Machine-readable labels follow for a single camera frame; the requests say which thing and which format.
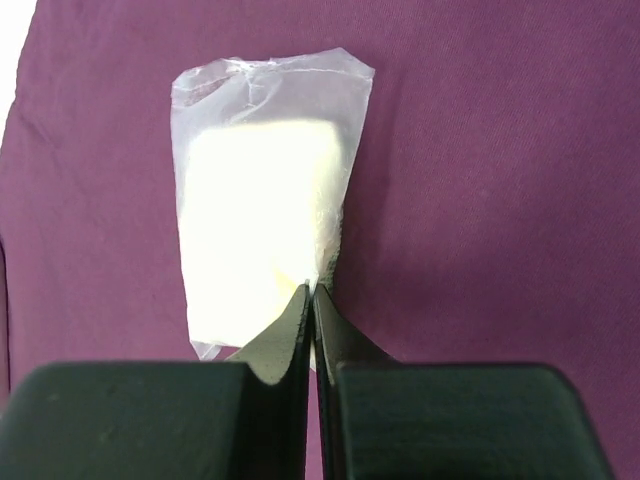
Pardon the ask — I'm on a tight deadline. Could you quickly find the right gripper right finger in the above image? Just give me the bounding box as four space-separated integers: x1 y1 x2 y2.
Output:
312 286 614 479

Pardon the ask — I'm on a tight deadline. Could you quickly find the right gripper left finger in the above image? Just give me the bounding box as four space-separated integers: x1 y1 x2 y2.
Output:
1 285 311 479

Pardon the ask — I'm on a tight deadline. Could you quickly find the gauze packet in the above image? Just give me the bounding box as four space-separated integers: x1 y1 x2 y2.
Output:
170 48 374 360

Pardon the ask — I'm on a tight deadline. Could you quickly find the purple cloth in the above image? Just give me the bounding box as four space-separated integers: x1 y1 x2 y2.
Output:
1 1 639 479

